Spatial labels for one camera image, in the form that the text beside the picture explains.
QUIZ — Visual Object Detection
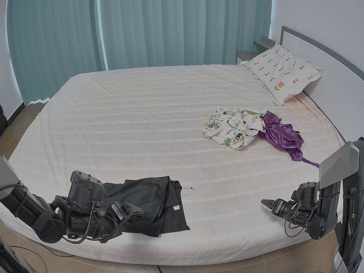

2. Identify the white printed pillow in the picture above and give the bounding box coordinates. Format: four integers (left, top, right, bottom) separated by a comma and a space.
240, 42, 322, 106

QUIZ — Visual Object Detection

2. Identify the bed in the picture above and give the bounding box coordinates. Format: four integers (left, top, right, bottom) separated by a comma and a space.
0, 26, 364, 267

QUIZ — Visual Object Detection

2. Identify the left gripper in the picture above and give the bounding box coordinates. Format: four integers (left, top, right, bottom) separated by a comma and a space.
92, 201, 144, 236

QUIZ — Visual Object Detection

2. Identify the purple garment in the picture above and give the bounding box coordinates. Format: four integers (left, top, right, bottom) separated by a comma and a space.
258, 111, 320, 168

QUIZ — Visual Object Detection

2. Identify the black chest of drawers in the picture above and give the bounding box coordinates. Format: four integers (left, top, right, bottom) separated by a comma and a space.
0, 104, 7, 138

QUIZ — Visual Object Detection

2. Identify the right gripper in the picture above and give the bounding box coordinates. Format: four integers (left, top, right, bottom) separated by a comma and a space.
261, 198, 293, 219

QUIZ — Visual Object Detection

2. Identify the black cable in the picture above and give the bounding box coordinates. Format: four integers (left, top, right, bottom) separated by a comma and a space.
10, 246, 48, 273
284, 220, 305, 238
40, 243, 75, 259
0, 181, 29, 218

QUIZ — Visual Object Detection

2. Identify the white printed garment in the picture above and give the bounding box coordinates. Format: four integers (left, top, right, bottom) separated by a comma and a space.
202, 106, 268, 151

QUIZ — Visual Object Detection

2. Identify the blue-green curtain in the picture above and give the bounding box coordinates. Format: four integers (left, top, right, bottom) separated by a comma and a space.
6, 0, 108, 105
95, 0, 274, 71

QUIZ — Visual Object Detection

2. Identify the black T-shirt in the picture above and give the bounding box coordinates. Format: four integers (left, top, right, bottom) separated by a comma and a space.
101, 176, 190, 237

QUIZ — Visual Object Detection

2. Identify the grey bedside table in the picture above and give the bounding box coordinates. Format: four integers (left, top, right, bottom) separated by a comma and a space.
237, 36, 280, 65

